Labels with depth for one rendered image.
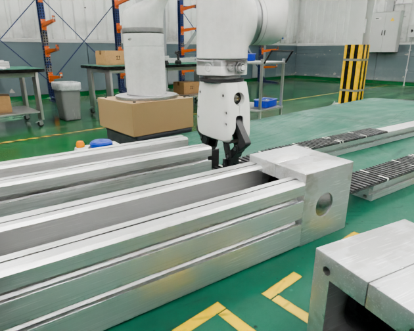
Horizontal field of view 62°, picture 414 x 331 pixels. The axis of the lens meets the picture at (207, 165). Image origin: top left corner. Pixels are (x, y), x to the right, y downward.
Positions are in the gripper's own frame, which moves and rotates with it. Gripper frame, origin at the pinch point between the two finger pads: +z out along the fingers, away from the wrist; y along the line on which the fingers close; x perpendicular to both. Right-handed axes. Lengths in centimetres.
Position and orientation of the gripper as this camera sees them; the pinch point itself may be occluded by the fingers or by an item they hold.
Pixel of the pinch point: (220, 164)
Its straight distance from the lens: 63.5
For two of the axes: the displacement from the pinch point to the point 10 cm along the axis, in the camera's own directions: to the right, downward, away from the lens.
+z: 0.0, 9.5, 3.1
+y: -5.6, -2.6, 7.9
